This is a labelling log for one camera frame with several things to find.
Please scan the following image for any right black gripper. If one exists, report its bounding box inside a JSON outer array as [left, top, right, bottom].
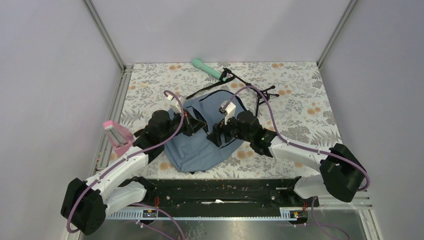
[[206, 111, 253, 148]]

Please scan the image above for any mint green tube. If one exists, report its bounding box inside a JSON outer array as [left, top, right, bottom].
[[191, 58, 227, 82]]

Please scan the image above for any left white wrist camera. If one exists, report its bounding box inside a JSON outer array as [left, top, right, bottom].
[[165, 93, 186, 114]]

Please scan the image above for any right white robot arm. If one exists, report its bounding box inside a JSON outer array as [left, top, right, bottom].
[[207, 110, 369, 206]]

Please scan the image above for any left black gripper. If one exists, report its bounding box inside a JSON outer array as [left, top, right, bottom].
[[161, 108, 206, 142]]

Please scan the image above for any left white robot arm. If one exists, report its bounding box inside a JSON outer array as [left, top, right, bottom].
[[60, 109, 207, 235]]

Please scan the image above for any blue grey backpack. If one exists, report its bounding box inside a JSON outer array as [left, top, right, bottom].
[[164, 89, 243, 173]]

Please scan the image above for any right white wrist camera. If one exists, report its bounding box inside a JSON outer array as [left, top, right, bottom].
[[218, 100, 236, 125]]

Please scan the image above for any grey slotted cable duct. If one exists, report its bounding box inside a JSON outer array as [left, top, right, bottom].
[[106, 207, 299, 221]]

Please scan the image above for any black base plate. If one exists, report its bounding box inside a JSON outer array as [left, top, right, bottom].
[[121, 177, 320, 217]]

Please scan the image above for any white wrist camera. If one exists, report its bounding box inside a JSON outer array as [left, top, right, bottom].
[[165, 93, 186, 114], [218, 100, 236, 125]]

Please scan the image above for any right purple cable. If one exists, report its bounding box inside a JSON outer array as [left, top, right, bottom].
[[218, 85, 371, 240]]

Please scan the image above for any pink metronome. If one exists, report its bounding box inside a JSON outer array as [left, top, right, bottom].
[[102, 120, 135, 157]]

